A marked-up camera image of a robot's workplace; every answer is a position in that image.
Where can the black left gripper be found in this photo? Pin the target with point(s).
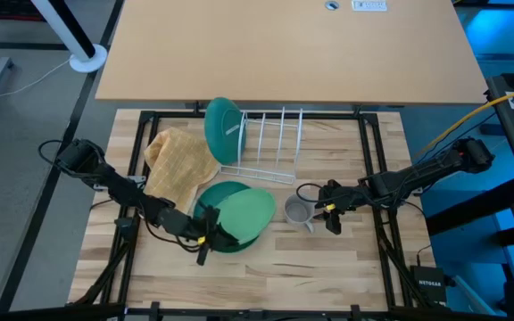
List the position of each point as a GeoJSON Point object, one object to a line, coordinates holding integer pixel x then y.
{"type": "Point", "coordinates": [185, 225]}

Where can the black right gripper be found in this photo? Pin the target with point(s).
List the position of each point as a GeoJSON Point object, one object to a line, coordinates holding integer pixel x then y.
{"type": "Point", "coordinates": [346, 198]}

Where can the grey mug with floral print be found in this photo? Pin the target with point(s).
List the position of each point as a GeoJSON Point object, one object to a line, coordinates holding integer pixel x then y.
{"type": "Point", "coordinates": [297, 214]}

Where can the light green plate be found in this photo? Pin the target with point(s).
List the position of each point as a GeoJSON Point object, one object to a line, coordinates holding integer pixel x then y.
{"type": "Point", "coordinates": [248, 214]}

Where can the dark green plate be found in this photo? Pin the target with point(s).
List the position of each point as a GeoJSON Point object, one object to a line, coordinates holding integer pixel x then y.
{"type": "Point", "coordinates": [221, 134]}
{"type": "Point", "coordinates": [210, 194]}

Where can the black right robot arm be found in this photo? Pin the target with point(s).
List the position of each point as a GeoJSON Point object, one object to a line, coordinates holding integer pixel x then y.
{"type": "Point", "coordinates": [417, 176]}

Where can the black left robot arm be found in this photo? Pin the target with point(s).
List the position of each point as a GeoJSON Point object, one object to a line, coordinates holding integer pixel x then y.
{"type": "Point", "coordinates": [118, 187]}

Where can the yellow checked cloth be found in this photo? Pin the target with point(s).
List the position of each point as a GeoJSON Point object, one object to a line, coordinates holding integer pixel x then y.
{"type": "Point", "coordinates": [176, 165]}

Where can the light wooden desk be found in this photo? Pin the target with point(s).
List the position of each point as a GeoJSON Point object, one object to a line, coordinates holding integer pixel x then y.
{"type": "Point", "coordinates": [284, 53]}

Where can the white desk power outlet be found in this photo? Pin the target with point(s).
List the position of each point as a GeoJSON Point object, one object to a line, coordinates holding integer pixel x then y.
{"type": "Point", "coordinates": [368, 5]}

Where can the white pole with round base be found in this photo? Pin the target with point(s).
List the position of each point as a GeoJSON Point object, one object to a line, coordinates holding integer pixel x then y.
{"type": "Point", "coordinates": [88, 62]}

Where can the dark crate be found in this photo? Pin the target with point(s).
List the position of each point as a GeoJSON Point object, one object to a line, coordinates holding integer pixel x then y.
{"type": "Point", "coordinates": [11, 9]}

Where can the black Netgear network switch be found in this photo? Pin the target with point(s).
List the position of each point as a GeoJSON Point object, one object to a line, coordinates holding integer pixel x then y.
{"type": "Point", "coordinates": [428, 285]}

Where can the black metal table frame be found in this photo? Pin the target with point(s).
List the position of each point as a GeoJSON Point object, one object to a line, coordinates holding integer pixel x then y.
{"type": "Point", "coordinates": [176, 115]}

